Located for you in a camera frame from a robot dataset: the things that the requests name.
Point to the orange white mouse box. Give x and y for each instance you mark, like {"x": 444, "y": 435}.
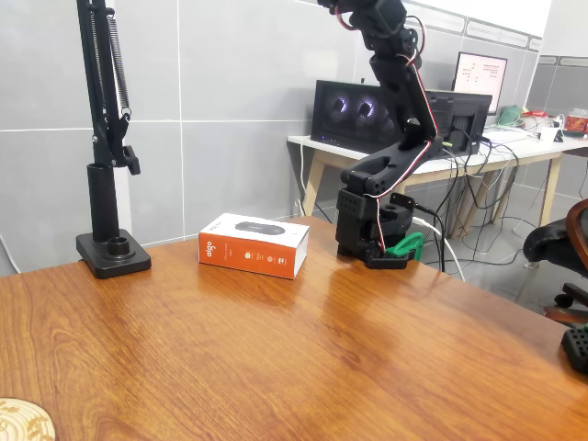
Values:
{"x": 252, "y": 252}

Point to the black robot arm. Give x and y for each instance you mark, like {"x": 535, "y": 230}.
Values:
{"x": 404, "y": 101}

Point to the black perforated arm base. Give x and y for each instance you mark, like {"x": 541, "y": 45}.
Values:
{"x": 576, "y": 344}

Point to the small white box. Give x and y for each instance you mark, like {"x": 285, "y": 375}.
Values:
{"x": 549, "y": 134}

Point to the black computer case with fans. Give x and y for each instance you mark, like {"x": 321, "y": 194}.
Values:
{"x": 335, "y": 115}

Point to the white desk with wooden legs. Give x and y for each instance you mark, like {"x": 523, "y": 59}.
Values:
{"x": 331, "y": 151}

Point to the monitor with white screen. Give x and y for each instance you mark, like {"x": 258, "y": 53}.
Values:
{"x": 480, "y": 75}

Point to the black monitor back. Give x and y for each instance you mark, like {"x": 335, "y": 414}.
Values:
{"x": 459, "y": 119}

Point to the green cloth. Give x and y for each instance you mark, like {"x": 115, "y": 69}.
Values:
{"x": 511, "y": 116}

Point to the green table clamp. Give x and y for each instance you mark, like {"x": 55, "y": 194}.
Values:
{"x": 406, "y": 245}

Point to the red tin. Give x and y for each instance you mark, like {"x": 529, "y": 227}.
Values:
{"x": 576, "y": 123}

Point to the black office chair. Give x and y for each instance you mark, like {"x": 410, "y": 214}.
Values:
{"x": 551, "y": 248}

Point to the black desk stand base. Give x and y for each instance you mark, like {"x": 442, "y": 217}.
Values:
{"x": 115, "y": 262}

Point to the round wooden coaster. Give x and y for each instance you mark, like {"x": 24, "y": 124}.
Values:
{"x": 23, "y": 422}

